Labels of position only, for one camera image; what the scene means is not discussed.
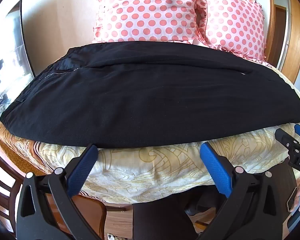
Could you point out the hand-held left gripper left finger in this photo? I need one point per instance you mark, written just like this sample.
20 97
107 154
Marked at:
82 170

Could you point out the black pants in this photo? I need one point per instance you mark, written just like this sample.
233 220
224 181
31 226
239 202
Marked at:
150 100

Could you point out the wall mirror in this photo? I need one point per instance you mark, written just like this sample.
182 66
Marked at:
12 55

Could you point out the person's left leg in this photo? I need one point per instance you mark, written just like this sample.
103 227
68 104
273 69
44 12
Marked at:
160 217

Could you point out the wooden door frame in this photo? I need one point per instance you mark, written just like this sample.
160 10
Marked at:
297 42

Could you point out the brown wooden door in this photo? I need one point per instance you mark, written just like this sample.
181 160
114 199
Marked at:
278 30

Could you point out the cream patterned bedspread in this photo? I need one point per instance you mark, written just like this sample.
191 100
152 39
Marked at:
165 167

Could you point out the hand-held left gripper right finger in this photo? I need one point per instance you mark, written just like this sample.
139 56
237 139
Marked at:
215 170

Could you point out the glass television stand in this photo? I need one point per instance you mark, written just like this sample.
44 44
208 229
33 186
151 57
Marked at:
0 112

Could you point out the person's right leg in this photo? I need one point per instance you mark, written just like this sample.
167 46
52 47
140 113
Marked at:
282 180

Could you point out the pink polka dot pillow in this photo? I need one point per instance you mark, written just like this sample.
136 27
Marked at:
145 10
230 22

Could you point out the dark wooden chair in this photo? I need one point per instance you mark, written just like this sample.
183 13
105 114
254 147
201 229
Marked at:
0 155

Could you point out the person's leg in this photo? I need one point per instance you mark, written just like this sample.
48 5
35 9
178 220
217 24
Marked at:
282 180
160 217

